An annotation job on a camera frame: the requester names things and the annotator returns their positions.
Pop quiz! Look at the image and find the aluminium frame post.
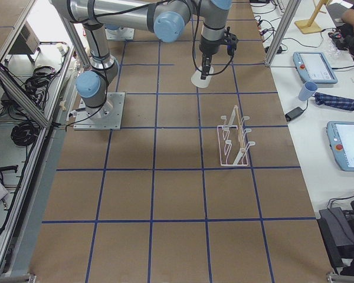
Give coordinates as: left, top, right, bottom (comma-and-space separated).
264, 0, 300, 67

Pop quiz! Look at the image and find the teach pendant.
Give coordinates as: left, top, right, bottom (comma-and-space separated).
326, 121, 354, 172
292, 52, 338, 84

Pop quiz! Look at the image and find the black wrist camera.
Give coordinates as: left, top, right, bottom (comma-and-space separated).
224, 27, 238, 57

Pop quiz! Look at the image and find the blue cup on desk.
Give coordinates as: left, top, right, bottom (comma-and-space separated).
298, 81, 318, 101

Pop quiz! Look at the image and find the blue plaid folded umbrella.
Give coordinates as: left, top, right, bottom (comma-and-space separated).
314, 93, 354, 111

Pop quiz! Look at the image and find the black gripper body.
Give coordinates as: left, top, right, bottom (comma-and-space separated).
199, 37, 222, 57

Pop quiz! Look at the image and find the wooden stand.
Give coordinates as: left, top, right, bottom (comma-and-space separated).
294, 0, 328, 34

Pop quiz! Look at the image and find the near teach pendant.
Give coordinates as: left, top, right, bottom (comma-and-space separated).
326, 121, 354, 172

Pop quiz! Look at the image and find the black power adapter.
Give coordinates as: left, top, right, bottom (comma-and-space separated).
284, 107, 304, 122

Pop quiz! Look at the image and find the white wire cup rack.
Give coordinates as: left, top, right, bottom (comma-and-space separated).
217, 105, 256, 167

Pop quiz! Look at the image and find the pale green plastic cup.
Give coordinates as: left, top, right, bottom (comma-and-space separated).
191, 65, 212, 88

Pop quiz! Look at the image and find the far teach pendant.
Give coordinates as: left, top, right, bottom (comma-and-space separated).
292, 52, 338, 84

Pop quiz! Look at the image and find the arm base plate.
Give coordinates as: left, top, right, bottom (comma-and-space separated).
73, 92, 126, 130
106, 28, 135, 41

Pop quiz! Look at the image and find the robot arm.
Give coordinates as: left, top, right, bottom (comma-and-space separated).
105, 24, 126, 32
51, 1, 238, 120

